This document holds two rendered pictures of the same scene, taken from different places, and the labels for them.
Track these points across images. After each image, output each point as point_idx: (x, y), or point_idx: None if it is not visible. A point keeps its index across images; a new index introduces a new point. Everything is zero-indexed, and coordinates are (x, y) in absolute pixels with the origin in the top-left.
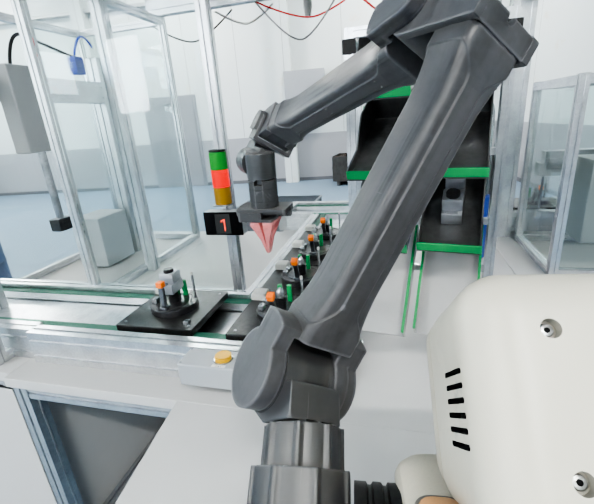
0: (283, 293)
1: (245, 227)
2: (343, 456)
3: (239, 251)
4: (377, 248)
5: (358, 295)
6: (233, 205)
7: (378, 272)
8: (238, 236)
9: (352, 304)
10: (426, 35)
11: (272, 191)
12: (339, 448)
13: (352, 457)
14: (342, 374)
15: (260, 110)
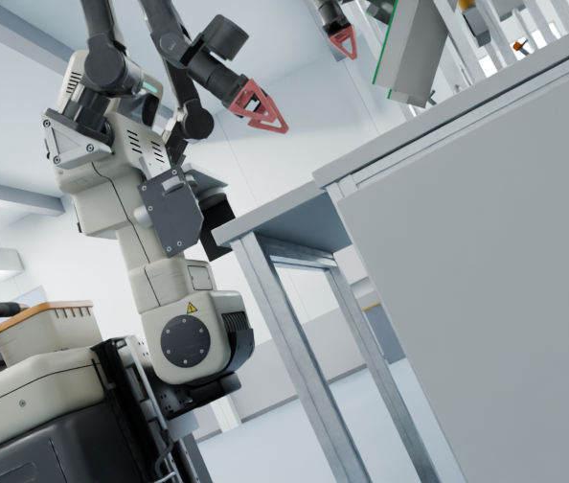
0: (457, 90)
1: (479, 27)
2: (167, 140)
3: (509, 54)
4: (162, 64)
5: (169, 82)
6: (484, 6)
7: (166, 72)
8: (502, 36)
9: (170, 86)
10: None
11: (324, 15)
12: (166, 137)
13: None
14: (183, 115)
15: None
